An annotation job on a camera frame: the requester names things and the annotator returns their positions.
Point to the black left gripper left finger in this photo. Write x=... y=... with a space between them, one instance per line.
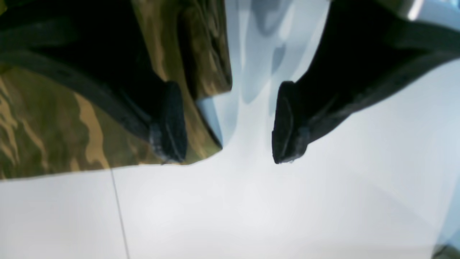
x=96 y=48

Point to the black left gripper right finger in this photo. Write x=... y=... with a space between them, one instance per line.
x=368 y=51

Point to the camouflage T-shirt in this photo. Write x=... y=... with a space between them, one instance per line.
x=47 y=128

